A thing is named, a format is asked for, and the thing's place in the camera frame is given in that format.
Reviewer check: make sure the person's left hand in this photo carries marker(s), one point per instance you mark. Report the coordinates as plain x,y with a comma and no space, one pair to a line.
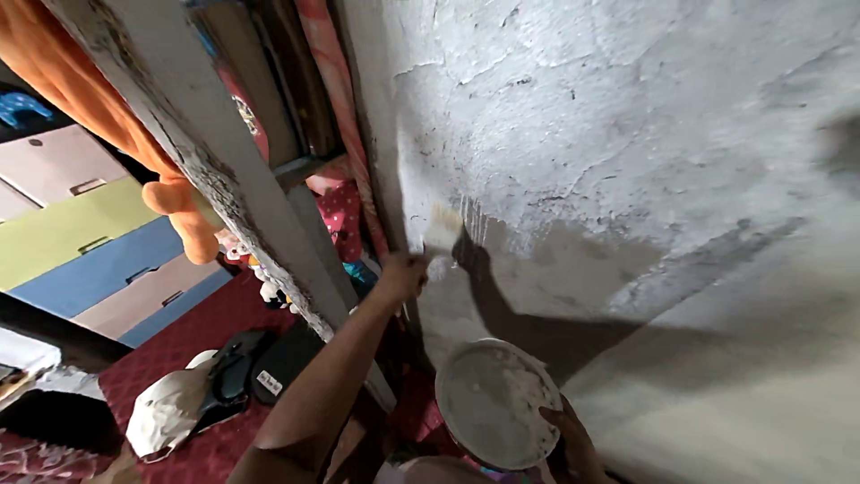
397,277

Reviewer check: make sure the orange plush toy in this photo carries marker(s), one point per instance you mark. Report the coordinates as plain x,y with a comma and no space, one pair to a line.
183,218

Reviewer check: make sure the person's right hand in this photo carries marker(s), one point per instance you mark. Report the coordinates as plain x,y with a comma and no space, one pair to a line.
576,438

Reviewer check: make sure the multicoloured drawer cabinet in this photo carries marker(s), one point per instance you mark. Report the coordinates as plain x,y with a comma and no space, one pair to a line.
94,235

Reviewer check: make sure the floral patterned cloth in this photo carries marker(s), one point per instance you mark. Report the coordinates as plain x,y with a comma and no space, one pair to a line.
40,465

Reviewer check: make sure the black case with white label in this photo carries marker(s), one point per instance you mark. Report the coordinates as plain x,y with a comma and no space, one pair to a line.
285,366

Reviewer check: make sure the white cap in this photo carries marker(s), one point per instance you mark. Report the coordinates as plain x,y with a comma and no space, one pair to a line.
166,410

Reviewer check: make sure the white paint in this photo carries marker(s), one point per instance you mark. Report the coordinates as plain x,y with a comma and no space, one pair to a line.
494,403

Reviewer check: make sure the person's left forearm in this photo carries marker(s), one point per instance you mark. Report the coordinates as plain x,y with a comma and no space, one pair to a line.
327,382

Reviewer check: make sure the pink patterned curtain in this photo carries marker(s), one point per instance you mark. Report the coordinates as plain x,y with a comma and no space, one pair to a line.
342,101

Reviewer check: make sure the dark red bedspread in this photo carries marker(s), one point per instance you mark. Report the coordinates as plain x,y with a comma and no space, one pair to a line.
222,306

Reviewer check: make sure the red polka dot cloth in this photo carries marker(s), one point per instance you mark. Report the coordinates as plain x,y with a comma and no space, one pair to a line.
341,218

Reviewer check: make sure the small colourful plush toys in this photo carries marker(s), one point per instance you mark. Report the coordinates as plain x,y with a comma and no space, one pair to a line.
270,292

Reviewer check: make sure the round paint bucket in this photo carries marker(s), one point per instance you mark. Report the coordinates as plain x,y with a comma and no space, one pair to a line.
440,393

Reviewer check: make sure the teal cloth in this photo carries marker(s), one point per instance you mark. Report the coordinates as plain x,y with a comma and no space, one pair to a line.
361,271

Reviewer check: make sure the paint brush with pale bristles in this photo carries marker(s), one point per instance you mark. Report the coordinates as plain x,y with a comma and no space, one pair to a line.
445,227

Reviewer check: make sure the blue spotted toy animal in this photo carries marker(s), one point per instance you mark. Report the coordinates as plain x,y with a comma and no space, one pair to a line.
23,110

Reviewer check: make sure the person's left fingers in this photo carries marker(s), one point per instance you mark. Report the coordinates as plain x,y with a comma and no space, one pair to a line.
418,270

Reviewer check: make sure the grey wooden crossbar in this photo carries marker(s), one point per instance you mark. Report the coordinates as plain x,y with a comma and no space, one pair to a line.
302,171

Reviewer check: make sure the orange curtain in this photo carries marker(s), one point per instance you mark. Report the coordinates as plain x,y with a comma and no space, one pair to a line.
74,74

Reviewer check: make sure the black bag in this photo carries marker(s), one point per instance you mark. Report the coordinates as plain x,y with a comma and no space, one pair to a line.
235,370

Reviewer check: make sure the person's body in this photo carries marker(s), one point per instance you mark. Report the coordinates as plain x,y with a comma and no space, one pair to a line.
430,472

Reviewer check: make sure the person's right thumb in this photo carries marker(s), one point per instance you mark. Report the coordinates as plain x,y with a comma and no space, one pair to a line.
553,417

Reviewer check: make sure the weathered grey wooden post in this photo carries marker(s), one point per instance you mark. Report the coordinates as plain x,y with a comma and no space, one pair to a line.
232,161

